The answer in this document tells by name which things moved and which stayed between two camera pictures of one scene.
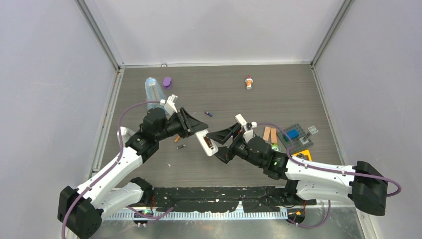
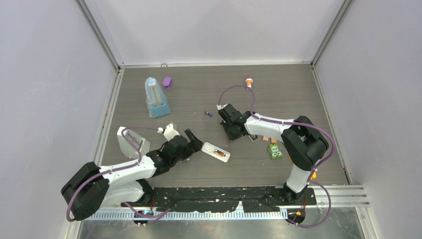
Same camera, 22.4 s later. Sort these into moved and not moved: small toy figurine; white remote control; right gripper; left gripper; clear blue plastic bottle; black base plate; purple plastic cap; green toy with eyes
Moved: left gripper; white remote control; right gripper
Not moved: purple plastic cap; clear blue plastic bottle; small toy figurine; green toy with eyes; black base plate
